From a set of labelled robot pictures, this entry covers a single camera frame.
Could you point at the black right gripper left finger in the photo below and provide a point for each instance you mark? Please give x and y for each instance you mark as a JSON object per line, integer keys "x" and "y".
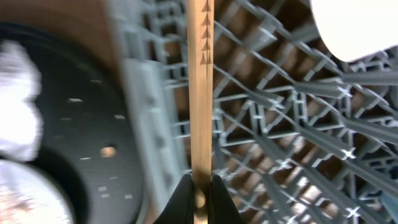
{"x": 181, "y": 206}

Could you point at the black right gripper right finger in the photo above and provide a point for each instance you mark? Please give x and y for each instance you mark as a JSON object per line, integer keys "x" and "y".
{"x": 221, "y": 208}

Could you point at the wooden chopstick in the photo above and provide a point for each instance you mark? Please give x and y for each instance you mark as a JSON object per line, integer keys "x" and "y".
{"x": 200, "y": 34}

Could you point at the pink bowl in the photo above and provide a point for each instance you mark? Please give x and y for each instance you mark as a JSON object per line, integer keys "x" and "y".
{"x": 353, "y": 29}

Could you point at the grey dishwasher rack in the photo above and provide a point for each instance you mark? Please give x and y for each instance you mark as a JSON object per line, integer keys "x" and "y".
{"x": 298, "y": 135}

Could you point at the peanut on tray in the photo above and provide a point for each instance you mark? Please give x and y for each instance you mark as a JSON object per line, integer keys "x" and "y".
{"x": 108, "y": 151}

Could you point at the round black tray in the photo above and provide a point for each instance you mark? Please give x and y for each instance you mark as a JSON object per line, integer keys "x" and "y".
{"x": 83, "y": 112}

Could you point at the white plate with food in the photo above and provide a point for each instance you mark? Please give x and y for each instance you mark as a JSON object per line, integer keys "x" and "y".
{"x": 30, "y": 196}

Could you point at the crumpled white napkin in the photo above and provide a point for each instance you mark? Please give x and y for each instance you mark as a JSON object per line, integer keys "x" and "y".
{"x": 21, "y": 121}

